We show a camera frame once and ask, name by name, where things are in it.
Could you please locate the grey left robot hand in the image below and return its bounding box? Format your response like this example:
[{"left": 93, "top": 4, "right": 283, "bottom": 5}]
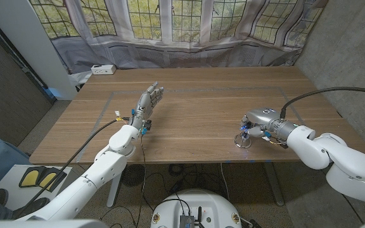
[{"left": 128, "top": 81, "right": 165, "bottom": 130}]

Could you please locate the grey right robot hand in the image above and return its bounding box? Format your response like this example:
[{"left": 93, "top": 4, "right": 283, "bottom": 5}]
[{"left": 239, "top": 107, "right": 298, "bottom": 141}]

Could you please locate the chrome handbell with black handle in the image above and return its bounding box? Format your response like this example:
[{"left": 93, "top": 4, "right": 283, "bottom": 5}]
[{"left": 234, "top": 131, "right": 252, "bottom": 149}]

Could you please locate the white power strip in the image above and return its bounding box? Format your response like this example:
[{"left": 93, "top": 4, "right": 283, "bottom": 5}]
[{"left": 90, "top": 64, "right": 117, "bottom": 75}]

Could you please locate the printed window backdrop cloth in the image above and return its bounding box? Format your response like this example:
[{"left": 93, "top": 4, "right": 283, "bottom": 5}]
[{"left": 29, "top": 0, "right": 329, "bottom": 76}]

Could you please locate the grey table leg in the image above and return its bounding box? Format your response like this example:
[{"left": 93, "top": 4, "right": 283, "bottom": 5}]
[{"left": 262, "top": 162, "right": 285, "bottom": 206}]

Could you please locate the black round floor fan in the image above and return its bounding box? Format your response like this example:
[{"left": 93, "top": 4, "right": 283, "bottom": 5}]
[{"left": 121, "top": 164, "right": 147, "bottom": 187}]

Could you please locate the white table leg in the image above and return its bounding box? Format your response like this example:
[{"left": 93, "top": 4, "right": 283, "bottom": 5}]
[{"left": 106, "top": 170, "right": 124, "bottom": 208}]

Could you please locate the white robot torso base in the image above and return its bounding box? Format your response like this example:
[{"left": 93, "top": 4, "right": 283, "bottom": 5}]
[{"left": 150, "top": 189, "right": 243, "bottom": 228}]

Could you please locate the yellow and black foot pedal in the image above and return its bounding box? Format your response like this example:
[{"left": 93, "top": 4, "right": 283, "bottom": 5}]
[
  {"left": 38, "top": 167, "right": 68, "bottom": 193},
  {"left": 18, "top": 167, "right": 42, "bottom": 188}
]

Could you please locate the white pillar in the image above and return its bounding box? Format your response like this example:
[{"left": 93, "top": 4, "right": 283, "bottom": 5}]
[{"left": 0, "top": 0, "right": 77, "bottom": 101}]

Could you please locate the white pedal platform board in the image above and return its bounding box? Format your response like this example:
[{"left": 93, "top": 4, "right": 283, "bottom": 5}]
[{"left": 0, "top": 163, "right": 75, "bottom": 212}]

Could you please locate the white robot chest plate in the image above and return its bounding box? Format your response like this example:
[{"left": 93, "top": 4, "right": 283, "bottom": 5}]
[{"left": 0, "top": 218, "right": 109, "bottom": 228}]

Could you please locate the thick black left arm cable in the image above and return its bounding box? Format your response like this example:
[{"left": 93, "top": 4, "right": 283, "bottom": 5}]
[{"left": 14, "top": 116, "right": 130, "bottom": 218}]

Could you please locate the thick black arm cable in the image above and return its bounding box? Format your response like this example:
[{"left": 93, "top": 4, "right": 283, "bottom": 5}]
[
  {"left": 14, "top": 116, "right": 130, "bottom": 218},
  {"left": 279, "top": 87, "right": 365, "bottom": 120}
]

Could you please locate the thin black left wrist cable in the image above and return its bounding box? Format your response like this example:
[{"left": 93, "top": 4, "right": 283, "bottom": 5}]
[{"left": 140, "top": 134, "right": 148, "bottom": 219}]

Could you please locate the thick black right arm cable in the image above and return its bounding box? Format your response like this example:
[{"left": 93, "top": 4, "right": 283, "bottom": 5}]
[{"left": 279, "top": 87, "right": 365, "bottom": 120}]

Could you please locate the white floor cable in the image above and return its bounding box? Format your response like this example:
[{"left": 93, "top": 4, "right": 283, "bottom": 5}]
[{"left": 219, "top": 163, "right": 231, "bottom": 202}]

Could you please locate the black floor cable bundle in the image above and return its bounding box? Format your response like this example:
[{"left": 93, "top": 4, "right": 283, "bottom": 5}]
[{"left": 168, "top": 163, "right": 221, "bottom": 194}]

